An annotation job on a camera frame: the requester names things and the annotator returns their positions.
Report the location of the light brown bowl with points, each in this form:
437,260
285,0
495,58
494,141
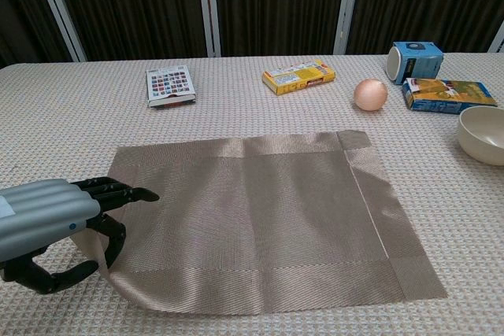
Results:
484,131

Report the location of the brown woven placemat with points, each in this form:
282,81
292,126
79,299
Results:
275,226

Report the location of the peach coloured egg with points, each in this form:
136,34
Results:
370,94

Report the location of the grey metal frame post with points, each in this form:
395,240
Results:
498,41
59,9
208,9
347,9

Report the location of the beige woven tablecloth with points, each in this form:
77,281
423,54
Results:
78,135

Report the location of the blue cube box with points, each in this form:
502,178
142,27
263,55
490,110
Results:
421,60

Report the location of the white box with coloured squares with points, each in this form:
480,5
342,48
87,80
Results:
170,82

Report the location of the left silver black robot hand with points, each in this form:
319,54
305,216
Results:
43,214

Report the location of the black pleated curtain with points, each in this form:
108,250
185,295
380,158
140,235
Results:
138,5

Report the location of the yellow cardboard box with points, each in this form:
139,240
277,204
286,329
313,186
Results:
299,76

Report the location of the blue and yellow carton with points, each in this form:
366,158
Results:
441,94

